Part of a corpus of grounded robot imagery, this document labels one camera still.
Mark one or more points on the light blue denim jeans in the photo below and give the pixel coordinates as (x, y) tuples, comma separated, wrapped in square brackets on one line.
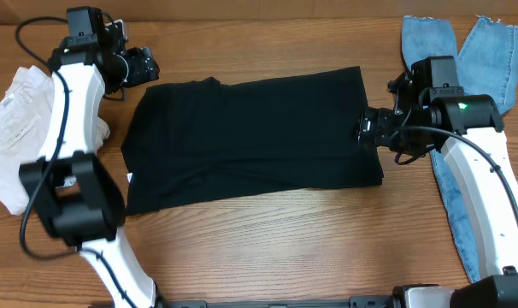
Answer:
[(487, 63)]

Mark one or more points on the folded beige trousers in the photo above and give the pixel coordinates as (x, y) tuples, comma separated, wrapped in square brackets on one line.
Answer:
[(30, 118)]

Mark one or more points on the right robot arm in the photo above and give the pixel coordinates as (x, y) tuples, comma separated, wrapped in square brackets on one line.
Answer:
[(468, 132)]

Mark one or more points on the black t-shirt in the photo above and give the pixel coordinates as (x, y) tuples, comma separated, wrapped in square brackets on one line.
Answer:
[(202, 141)]

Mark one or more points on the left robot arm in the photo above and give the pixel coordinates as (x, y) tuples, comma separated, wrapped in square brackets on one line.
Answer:
[(71, 191)]

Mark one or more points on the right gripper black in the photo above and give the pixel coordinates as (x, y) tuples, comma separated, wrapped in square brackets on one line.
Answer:
[(382, 119)]

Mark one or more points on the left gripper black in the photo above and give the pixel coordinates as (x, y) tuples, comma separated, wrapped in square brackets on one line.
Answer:
[(144, 67)]

